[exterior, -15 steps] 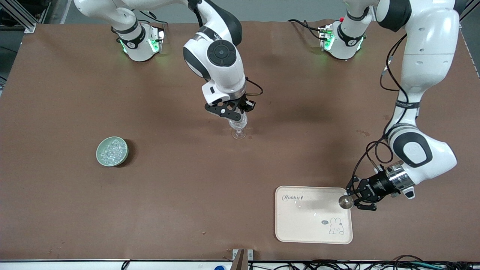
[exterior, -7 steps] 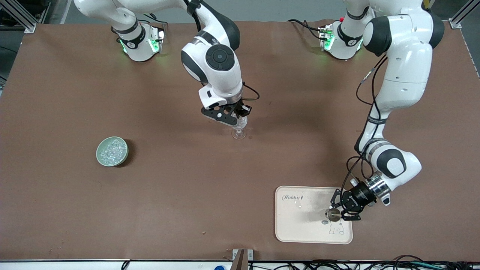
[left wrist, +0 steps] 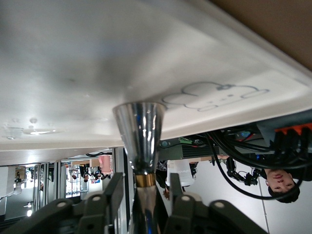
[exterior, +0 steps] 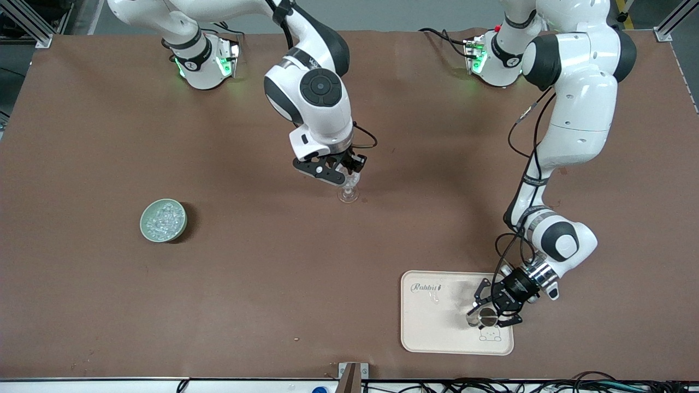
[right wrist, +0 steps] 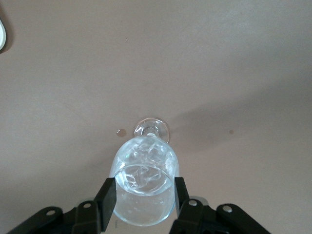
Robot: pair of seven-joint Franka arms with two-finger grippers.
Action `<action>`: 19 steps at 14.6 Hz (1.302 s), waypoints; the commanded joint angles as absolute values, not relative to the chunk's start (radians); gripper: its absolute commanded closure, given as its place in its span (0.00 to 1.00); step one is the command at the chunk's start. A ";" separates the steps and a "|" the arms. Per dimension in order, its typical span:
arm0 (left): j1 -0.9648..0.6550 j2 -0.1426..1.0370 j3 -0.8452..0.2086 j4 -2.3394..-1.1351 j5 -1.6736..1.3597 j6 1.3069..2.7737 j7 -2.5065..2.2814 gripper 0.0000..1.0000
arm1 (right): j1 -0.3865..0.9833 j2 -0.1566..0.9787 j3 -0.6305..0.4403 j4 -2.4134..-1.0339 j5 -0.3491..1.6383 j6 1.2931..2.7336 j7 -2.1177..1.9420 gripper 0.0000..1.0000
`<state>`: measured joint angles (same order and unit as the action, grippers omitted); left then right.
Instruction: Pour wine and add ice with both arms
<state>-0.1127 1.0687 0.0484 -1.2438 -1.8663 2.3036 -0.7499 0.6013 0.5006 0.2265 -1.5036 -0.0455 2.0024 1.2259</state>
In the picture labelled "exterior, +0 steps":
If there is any steel double jigger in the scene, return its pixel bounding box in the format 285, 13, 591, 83
466, 306, 499, 329

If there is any clear ice cubes pile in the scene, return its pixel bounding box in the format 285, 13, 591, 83
145, 201, 184, 239

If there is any clear wine glass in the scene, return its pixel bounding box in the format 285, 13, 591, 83
335, 171, 361, 204

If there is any cream rabbit print tray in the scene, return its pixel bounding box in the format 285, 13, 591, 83
400, 270, 514, 356

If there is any brown table cover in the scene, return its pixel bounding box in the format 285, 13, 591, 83
0, 28, 699, 380

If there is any green ceramic bowl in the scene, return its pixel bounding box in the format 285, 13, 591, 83
140, 198, 188, 242

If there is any black cable bundle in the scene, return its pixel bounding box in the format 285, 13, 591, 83
363, 371, 699, 393

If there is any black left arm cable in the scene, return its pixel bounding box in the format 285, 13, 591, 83
493, 89, 556, 287

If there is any black left base cable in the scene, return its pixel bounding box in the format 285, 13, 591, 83
419, 27, 471, 58

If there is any black base cable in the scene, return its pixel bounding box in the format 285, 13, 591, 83
208, 21, 245, 51
419, 27, 471, 58

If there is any grey metal camera bracket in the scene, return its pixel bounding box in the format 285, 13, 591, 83
338, 362, 369, 393

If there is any black right base cable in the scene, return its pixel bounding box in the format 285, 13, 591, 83
208, 21, 245, 51

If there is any aluminium frame profile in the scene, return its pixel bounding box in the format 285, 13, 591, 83
0, 0, 54, 49
654, 0, 699, 43

